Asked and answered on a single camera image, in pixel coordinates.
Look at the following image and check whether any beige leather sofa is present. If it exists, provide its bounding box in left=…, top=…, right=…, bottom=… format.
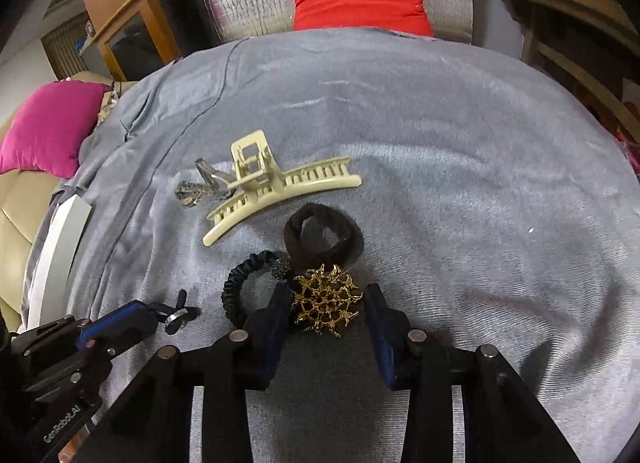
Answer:
left=0, top=70, right=116, bottom=334

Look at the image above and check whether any clear silver hair clip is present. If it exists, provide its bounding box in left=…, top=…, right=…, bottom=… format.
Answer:
left=194, top=157, right=236, bottom=202

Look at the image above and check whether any wooden furniture frame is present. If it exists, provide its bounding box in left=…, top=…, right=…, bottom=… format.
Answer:
left=482, top=0, right=640, bottom=144

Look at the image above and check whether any gold filigree brooch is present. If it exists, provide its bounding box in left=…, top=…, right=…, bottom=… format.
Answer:
left=290, top=264, right=362, bottom=339

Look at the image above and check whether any cream hair claw clip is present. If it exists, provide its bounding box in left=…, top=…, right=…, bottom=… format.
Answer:
left=201, top=130, right=362, bottom=248

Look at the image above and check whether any silver leaf brooch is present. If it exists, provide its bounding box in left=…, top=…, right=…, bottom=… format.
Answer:
left=174, top=180, right=203, bottom=209

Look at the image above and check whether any magenta pillow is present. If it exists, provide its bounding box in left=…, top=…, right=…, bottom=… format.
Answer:
left=0, top=82, right=110, bottom=179

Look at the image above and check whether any black fabric hair band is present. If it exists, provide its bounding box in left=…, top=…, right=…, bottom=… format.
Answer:
left=282, top=202, right=364, bottom=274

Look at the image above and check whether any grey blanket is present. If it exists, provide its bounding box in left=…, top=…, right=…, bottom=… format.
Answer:
left=22, top=28, right=640, bottom=463

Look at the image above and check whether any white box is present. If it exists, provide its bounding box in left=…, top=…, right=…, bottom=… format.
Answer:
left=25, top=193, right=96, bottom=331

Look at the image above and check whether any dark spiral hair tie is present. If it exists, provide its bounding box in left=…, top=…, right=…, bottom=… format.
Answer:
left=222, top=250, right=296, bottom=329

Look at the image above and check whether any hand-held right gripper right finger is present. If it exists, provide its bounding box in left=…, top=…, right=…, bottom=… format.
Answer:
left=365, top=283, right=583, bottom=463

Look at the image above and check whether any patterned beige cloth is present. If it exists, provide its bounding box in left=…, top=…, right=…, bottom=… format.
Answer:
left=95, top=80, right=132, bottom=134

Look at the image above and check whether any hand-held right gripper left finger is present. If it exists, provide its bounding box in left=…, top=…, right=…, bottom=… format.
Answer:
left=75, top=285, right=296, bottom=463

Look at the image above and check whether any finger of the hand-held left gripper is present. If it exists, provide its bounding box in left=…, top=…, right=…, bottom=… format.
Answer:
left=106, top=318, right=172, bottom=360
left=77, top=299, right=167, bottom=347

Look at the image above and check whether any small black silver hair clip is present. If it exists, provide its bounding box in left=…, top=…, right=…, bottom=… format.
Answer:
left=162, top=289, right=201, bottom=336

